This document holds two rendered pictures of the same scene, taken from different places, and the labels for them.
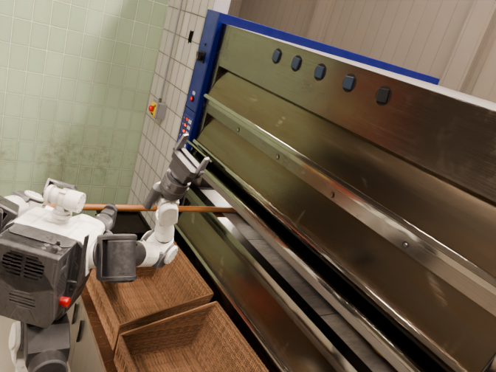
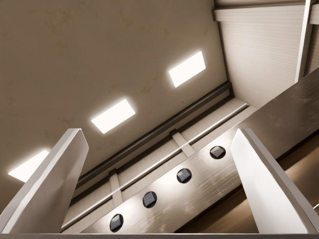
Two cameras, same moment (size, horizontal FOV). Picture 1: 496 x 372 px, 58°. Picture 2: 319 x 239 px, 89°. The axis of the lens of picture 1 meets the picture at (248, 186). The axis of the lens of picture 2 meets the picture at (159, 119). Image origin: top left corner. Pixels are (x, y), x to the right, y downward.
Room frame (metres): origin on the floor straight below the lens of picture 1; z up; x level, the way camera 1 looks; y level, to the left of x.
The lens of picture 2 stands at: (1.30, 0.25, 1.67)
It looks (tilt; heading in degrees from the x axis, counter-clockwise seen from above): 52 degrees up; 301
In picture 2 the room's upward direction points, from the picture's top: 37 degrees counter-clockwise
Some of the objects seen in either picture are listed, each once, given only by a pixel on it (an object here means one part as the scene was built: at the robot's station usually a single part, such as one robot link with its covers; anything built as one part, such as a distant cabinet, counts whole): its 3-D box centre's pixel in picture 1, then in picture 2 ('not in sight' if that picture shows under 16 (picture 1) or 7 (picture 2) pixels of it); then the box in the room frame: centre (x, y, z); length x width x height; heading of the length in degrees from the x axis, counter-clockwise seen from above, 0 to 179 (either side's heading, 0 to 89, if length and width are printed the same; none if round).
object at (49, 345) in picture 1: (44, 337); not in sight; (1.21, 0.51, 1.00); 0.28 x 0.13 x 0.18; 36
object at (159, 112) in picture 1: (158, 109); not in sight; (2.92, 0.71, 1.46); 0.10 x 0.07 x 0.10; 36
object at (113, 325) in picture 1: (146, 288); not in sight; (2.05, 0.36, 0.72); 0.56 x 0.49 x 0.28; 37
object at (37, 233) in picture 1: (46, 264); not in sight; (1.22, 0.55, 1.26); 0.34 x 0.30 x 0.36; 91
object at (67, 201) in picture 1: (65, 201); not in sight; (1.29, 0.54, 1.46); 0.10 x 0.07 x 0.09; 91
